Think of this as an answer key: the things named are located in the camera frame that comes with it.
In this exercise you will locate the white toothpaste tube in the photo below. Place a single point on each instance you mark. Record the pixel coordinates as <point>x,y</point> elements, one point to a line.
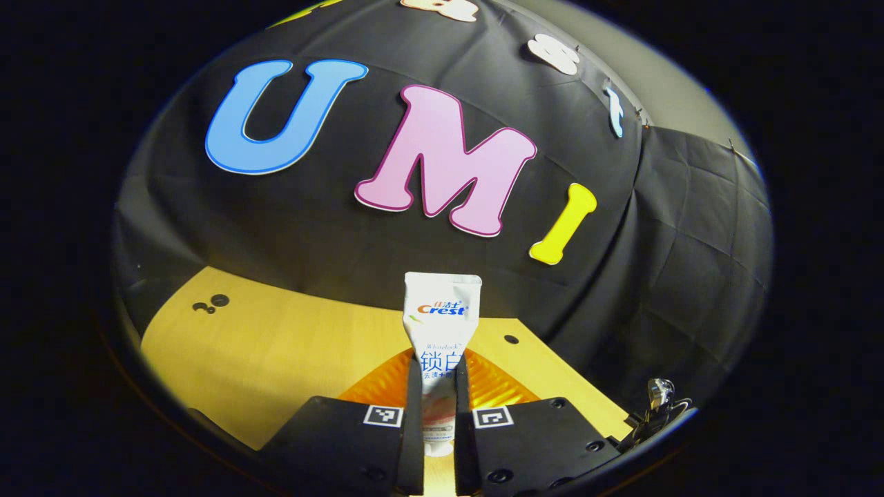
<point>442,331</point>

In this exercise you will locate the black backdrop cloth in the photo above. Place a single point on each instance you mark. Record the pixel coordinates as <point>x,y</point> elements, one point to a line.
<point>311,228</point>

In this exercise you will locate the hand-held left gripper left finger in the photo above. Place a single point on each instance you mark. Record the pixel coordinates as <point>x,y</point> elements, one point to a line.
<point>412,442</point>

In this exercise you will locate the wooden desktop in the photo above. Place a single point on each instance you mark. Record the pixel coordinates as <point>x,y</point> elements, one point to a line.
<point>276,359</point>

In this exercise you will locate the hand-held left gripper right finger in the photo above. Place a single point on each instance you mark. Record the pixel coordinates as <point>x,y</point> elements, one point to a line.
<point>464,449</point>

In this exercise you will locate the shiny metal object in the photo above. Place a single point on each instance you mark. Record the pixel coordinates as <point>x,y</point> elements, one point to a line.
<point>659,391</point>

